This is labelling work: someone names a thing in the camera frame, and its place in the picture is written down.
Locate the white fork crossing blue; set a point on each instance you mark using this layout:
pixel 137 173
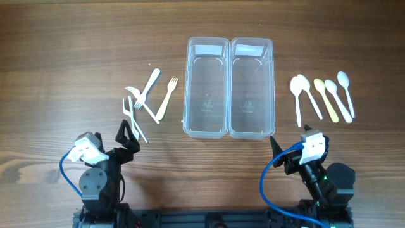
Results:
pixel 142 103

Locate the clear plastic container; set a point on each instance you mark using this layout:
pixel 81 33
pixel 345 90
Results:
pixel 252 104
pixel 206 88

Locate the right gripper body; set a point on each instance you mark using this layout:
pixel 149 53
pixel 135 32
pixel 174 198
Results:
pixel 292 159

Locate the left clear plastic container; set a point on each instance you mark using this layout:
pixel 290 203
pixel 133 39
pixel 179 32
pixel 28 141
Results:
pixel 206 88

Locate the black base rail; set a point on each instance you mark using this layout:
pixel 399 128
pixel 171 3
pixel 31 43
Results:
pixel 221 218

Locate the yellow plastic spoon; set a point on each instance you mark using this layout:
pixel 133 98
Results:
pixel 320 87

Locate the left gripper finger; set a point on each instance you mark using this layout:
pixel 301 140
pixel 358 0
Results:
pixel 132 142
pixel 123 132

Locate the right clear plastic container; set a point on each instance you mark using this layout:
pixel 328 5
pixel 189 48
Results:
pixel 252 104

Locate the light blue plastic fork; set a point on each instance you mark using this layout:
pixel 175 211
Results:
pixel 155 74

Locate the white spoon thick handle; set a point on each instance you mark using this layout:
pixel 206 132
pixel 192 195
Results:
pixel 332 88

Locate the white fork thin straight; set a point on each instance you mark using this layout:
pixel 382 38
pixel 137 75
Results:
pixel 134 121

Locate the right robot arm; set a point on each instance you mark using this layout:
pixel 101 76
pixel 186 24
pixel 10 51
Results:
pixel 331 188

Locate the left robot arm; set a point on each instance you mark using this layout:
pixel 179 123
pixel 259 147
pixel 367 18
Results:
pixel 103 185

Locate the yellow plastic fork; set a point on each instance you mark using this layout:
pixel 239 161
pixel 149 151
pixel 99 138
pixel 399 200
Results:
pixel 170 88

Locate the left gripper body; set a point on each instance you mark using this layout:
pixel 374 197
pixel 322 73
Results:
pixel 119 156

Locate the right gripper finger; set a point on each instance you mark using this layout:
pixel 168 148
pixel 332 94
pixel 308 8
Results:
pixel 277 150
pixel 307 128

